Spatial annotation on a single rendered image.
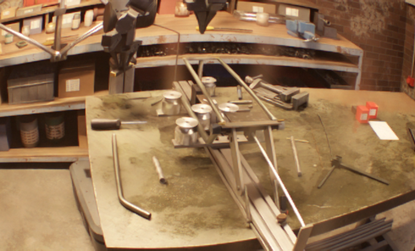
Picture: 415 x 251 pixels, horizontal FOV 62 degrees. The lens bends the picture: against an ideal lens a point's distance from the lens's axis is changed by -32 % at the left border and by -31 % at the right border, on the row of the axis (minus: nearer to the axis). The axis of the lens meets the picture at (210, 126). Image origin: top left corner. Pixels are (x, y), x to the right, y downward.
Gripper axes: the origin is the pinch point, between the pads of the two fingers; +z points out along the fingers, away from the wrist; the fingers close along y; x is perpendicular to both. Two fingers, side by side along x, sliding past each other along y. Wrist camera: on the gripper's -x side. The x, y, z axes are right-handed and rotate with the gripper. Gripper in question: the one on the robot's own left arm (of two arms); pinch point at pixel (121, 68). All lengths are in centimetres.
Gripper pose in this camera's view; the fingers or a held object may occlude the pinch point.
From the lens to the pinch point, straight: 141.2
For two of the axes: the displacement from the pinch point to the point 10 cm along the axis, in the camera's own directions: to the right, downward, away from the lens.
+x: 4.4, -3.6, 8.2
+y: 9.0, 2.5, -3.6
